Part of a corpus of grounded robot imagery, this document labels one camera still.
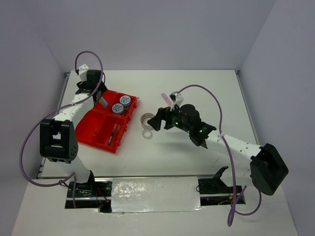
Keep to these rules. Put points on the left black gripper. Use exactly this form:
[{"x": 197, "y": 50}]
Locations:
[{"x": 103, "y": 87}]

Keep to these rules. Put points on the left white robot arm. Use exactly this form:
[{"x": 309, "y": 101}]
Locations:
[{"x": 58, "y": 141}]

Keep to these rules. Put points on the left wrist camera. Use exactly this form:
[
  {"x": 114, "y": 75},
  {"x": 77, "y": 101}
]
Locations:
[{"x": 82, "y": 68}]

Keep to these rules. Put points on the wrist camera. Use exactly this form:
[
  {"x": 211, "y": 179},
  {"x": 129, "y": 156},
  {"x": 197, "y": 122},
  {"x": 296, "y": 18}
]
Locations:
[
  {"x": 82, "y": 68},
  {"x": 177, "y": 99}
]

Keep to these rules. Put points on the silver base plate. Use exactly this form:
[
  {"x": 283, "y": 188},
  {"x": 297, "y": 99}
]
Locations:
[{"x": 153, "y": 194}]

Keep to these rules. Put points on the small clear tape roll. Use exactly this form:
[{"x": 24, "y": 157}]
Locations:
[{"x": 147, "y": 134}]

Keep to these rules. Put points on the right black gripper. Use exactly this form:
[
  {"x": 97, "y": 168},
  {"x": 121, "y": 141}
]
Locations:
[{"x": 156, "y": 121}]

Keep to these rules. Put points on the red pen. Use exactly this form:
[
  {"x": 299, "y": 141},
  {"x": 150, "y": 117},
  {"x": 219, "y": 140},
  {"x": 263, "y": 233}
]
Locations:
[{"x": 112, "y": 134}]

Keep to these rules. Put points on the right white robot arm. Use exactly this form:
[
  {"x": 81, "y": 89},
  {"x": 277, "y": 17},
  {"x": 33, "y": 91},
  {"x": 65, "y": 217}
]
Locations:
[{"x": 266, "y": 166}]

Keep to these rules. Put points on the pink highlighter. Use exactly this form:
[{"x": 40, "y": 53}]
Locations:
[{"x": 166, "y": 99}]

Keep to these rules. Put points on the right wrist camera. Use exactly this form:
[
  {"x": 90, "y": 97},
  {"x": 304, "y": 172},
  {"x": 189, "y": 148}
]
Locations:
[{"x": 177, "y": 99}]

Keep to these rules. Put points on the blue capped highlighter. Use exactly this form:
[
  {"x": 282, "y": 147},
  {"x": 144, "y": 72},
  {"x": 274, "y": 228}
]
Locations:
[{"x": 103, "y": 102}]

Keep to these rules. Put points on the red compartment organizer tray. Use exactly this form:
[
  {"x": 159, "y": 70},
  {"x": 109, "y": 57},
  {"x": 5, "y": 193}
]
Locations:
[{"x": 96, "y": 126}]

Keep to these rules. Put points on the large clear tape roll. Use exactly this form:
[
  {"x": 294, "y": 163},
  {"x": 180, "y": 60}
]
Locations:
[{"x": 144, "y": 120}]

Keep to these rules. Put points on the blue white bottle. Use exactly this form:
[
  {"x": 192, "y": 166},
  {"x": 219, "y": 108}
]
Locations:
[
  {"x": 125, "y": 100},
  {"x": 118, "y": 109}
]

